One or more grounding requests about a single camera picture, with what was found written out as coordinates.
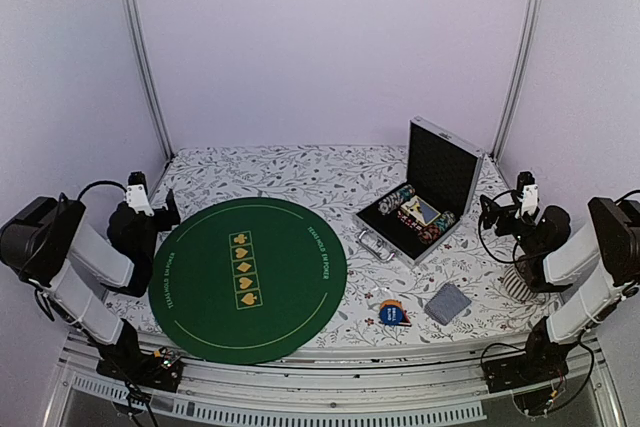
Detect row of poker chips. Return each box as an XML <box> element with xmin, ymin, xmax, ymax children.
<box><xmin>378</xmin><ymin>184</ymin><xmax>415</xmax><ymax>215</ymax></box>

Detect grey playing card deck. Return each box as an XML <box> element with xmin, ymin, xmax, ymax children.
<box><xmin>424</xmin><ymin>283</ymin><xmax>471</xmax><ymax>326</ymax></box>

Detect aluminium frame post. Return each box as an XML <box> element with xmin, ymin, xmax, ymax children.
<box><xmin>491</xmin><ymin>0</ymin><xmax>543</xmax><ymax>164</ymax></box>
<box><xmin>122</xmin><ymin>0</ymin><xmax>174</xmax><ymax>162</ymax></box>

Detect round green poker mat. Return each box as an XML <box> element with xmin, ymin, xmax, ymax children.
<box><xmin>148</xmin><ymin>197</ymin><xmax>347</xmax><ymax>365</ymax></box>

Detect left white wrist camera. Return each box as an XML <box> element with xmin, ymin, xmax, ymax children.
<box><xmin>125</xmin><ymin>171</ymin><xmax>154</xmax><ymax>217</ymax></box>

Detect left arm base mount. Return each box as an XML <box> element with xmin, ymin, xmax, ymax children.
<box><xmin>96</xmin><ymin>347</ymin><xmax>184</xmax><ymax>393</ymax></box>

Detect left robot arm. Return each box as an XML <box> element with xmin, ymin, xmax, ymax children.
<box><xmin>1</xmin><ymin>185</ymin><xmax>183</xmax><ymax>390</ymax></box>

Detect right aluminium frame post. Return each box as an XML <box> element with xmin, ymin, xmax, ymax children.
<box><xmin>491</xmin><ymin>0</ymin><xmax>543</xmax><ymax>164</ymax></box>

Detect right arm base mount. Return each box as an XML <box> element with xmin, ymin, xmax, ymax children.
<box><xmin>480</xmin><ymin>343</ymin><xmax>569</xmax><ymax>393</ymax></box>

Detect aluminium poker chip case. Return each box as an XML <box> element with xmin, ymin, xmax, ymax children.
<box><xmin>354</xmin><ymin>117</ymin><xmax>484</xmax><ymax>266</ymax></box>

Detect front row poker chips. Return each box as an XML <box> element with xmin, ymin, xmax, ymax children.
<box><xmin>418</xmin><ymin>211</ymin><xmax>457</xmax><ymax>246</ymax></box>

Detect striped ceramic mug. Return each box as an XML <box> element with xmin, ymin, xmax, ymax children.
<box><xmin>502</xmin><ymin>256</ymin><xmax>539</xmax><ymax>303</ymax></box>

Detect boxed card deck in case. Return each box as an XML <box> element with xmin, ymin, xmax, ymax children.
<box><xmin>400</xmin><ymin>195</ymin><xmax>441</xmax><ymax>227</ymax></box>

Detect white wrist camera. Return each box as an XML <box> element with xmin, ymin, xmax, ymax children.
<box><xmin>516</xmin><ymin>171</ymin><xmax>539</xmax><ymax>219</ymax></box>
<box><xmin>125</xmin><ymin>171</ymin><xmax>154</xmax><ymax>217</ymax></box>

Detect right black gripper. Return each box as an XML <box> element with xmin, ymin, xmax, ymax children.
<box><xmin>482</xmin><ymin>195</ymin><xmax>544</xmax><ymax>258</ymax></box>

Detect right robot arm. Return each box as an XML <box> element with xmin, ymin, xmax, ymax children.
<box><xmin>481</xmin><ymin>191</ymin><xmax>639</xmax><ymax>391</ymax></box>

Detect red black triangular button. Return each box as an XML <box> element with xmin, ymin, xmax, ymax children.
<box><xmin>400</xmin><ymin>311</ymin><xmax>411</xmax><ymax>327</ymax></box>

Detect left aluminium frame post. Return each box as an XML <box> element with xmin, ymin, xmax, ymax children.
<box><xmin>122</xmin><ymin>0</ymin><xmax>174</xmax><ymax>162</ymax></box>

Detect blue small blind button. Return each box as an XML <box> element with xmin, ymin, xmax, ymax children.
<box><xmin>379</xmin><ymin>303</ymin><xmax>404</xmax><ymax>326</ymax></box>

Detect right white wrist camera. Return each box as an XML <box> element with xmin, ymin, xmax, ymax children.
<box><xmin>516</xmin><ymin>171</ymin><xmax>539</xmax><ymax>219</ymax></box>

